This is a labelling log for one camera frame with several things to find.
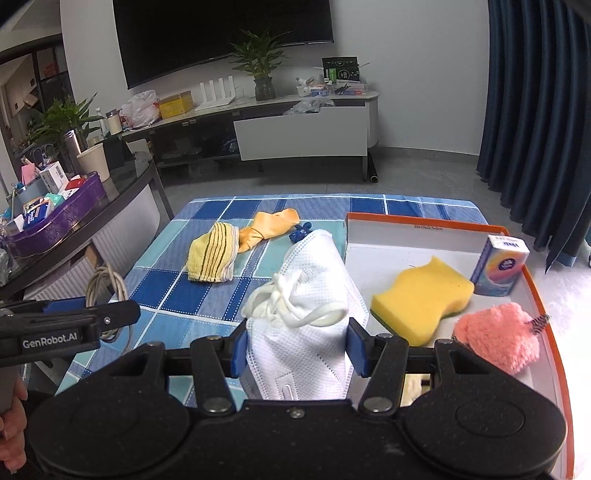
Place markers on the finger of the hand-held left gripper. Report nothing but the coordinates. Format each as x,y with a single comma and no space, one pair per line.
111,316
64,306

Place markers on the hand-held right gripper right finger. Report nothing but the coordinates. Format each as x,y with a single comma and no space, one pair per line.
358,350

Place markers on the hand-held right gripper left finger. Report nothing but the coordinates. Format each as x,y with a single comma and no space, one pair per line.
240,346

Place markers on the yellow sponge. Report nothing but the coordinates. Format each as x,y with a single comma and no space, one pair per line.
420,300

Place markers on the white face mask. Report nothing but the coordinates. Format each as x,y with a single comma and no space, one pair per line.
314,277

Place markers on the white orange-edged box lid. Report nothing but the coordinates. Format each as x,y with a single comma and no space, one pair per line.
383,258

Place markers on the yellow striped towel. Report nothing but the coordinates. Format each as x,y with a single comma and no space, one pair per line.
214,254

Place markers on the pink fluffy scrunchie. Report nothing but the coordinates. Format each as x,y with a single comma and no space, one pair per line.
498,337

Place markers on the colourful tissue pack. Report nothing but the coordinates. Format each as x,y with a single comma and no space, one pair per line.
496,267

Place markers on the person's left hand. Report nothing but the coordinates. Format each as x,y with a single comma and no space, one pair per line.
11,429

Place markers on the blue checked tablecloth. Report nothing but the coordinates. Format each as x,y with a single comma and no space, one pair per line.
184,286

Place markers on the purple tray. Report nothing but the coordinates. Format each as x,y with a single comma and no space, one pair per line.
69,207

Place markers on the pile of small boxes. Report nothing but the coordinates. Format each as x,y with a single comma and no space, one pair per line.
41,207

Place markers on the dark oval coffee table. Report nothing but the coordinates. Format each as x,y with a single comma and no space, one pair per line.
134,203

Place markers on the cream paper cup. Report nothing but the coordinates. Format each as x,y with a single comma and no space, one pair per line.
94,161

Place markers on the stainless steel tumbler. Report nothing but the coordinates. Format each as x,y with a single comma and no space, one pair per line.
75,147

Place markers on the black roll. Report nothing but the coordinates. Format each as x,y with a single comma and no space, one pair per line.
371,168

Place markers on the leafy green potted plant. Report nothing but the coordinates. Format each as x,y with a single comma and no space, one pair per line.
60,122

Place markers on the white plastic bag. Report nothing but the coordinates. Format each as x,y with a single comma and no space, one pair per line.
141,108

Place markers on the yellow box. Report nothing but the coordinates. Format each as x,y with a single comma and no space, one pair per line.
175,105

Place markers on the white dark TV stand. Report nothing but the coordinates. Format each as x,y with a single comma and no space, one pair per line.
300,134

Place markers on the white router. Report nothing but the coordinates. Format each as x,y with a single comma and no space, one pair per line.
214,105

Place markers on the plant in dark vase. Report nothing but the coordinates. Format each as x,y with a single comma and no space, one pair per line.
264,87

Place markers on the pile of small clutter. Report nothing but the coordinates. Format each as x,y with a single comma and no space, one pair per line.
318,90

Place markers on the black green box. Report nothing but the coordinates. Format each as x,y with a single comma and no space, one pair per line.
340,69

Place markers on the dark blue curtain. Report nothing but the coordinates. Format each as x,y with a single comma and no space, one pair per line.
531,115

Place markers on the black television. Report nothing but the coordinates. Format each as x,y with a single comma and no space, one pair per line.
221,37

